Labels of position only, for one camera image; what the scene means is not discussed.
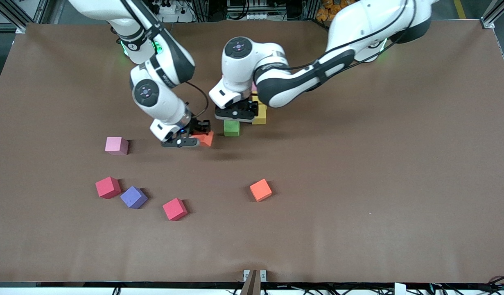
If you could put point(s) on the white power strip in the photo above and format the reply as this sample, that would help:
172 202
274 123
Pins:
174 17

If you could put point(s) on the pink foam cube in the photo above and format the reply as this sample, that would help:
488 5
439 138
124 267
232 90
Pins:
254 87
116 145

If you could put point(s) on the brown table mat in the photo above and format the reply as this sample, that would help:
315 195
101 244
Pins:
419 205

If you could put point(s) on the aluminium frame post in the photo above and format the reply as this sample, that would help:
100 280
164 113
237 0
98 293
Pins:
8 14
491 16

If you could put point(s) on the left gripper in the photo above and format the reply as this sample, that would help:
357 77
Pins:
245 106

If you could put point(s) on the orange foam cube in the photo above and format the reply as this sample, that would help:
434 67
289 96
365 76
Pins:
261 190
206 140

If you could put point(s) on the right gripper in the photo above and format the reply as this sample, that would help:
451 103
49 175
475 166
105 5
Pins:
195 125

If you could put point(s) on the grey camera stand pole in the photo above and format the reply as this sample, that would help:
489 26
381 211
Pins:
250 287

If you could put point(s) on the silver metal bracket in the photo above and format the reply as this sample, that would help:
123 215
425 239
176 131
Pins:
246 273

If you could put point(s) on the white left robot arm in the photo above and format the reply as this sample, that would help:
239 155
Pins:
358 24

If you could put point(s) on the purple foam cube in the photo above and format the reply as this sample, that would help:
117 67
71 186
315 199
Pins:
134 197

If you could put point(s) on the orange snack bags pile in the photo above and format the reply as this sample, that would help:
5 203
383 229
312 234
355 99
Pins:
329 10

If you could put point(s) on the red foam cube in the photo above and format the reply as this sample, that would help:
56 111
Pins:
108 187
175 209

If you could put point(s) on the yellow foam cube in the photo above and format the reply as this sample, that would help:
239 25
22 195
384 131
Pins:
255 100
261 119

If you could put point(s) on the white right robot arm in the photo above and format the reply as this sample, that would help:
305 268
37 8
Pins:
161 102

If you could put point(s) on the green foam cube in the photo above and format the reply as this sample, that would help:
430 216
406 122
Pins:
231 128

